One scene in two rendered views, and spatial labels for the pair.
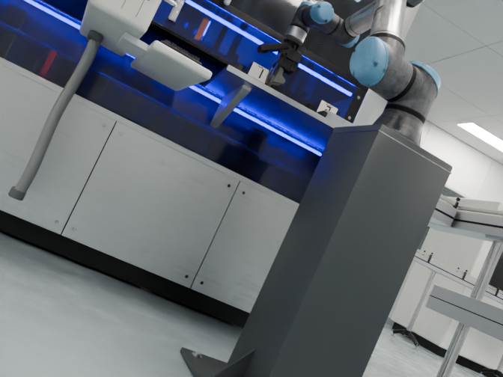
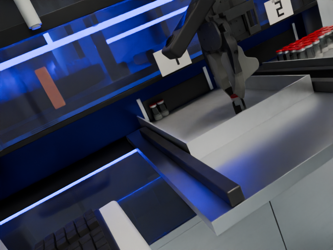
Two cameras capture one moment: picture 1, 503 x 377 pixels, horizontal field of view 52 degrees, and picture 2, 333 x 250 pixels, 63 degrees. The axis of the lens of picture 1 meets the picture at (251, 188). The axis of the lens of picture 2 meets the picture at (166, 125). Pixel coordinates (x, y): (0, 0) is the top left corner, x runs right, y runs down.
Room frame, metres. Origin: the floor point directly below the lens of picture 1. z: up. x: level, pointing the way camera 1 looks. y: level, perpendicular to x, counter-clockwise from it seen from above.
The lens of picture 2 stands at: (1.45, 0.24, 1.07)
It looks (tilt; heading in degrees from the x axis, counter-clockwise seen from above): 17 degrees down; 1
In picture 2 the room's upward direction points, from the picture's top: 24 degrees counter-clockwise
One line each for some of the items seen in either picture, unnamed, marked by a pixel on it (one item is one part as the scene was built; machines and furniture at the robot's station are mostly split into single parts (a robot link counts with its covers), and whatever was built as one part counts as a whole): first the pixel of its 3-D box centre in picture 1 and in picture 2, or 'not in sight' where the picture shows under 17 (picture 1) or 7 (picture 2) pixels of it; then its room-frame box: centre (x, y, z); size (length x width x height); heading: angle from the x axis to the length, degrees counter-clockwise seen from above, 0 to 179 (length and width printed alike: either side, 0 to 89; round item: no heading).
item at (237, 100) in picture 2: not in sight; (239, 106); (1.93, 0.11, 0.90); 0.02 x 0.02 x 0.04
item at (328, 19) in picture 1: (321, 16); not in sight; (1.85, 0.03, 1.23); 0.11 x 0.11 x 0.08; 26
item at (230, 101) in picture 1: (228, 108); not in sight; (1.94, 0.21, 0.80); 0.34 x 0.03 x 0.13; 15
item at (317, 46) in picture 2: not in sight; (316, 49); (2.09, -0.16, 0.90); 0.02 x 0.02 x 0.05
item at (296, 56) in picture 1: (288, 55); (219, 12); (1.94, 0.09, 1.07); 0.09 x 0.08 x 0.12; 105
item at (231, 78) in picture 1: (292, 120); (290, 87); (2.01, -0.03, 0.87); 0.70 x 0.48 x 0.02; 105
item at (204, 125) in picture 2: not in sight; (207, 106); (2.04, 0.15, 0.90); 0.34 x 0.26 x 0.04; 15
